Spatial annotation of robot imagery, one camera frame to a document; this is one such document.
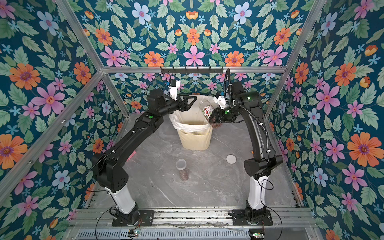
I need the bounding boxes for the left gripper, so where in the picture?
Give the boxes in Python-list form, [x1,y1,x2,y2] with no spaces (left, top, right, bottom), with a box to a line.
[156,94,196,118]

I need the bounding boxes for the clear jar with flower tea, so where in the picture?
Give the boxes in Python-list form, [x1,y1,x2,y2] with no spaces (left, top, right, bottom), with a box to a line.
[200,103,215,121]

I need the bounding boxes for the white jar lid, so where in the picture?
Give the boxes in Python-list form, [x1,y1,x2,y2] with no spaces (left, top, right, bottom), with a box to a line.
[226,155,237,165]

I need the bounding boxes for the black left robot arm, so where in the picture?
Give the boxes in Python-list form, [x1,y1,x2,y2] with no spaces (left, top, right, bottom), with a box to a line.
[92,89,197,226]

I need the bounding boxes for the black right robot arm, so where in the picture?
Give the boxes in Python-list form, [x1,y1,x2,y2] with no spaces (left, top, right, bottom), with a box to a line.
[209,70,283,225]

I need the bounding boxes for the open clear jar with tea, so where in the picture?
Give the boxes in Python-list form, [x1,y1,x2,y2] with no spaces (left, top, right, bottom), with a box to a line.
[176,159,189,181]

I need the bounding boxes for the white plastic bin liner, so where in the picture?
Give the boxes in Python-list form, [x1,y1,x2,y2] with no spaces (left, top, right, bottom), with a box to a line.
[169,95,219,133]

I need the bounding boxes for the cream ribbed trash bin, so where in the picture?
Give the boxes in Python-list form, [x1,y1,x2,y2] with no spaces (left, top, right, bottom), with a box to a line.
[178,127,213,151]

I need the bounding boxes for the pink alarm clock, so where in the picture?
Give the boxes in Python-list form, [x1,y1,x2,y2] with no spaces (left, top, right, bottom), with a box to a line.
[127,151,137,161]

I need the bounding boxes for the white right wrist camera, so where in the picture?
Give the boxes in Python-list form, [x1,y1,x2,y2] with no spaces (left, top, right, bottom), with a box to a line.
[214,95,229,110]

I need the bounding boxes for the black hook rail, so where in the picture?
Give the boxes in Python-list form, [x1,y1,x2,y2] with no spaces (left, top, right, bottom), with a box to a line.
[160,67,224,75]

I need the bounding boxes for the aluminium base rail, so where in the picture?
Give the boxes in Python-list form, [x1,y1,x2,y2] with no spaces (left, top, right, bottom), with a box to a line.
[63,206,323,240]

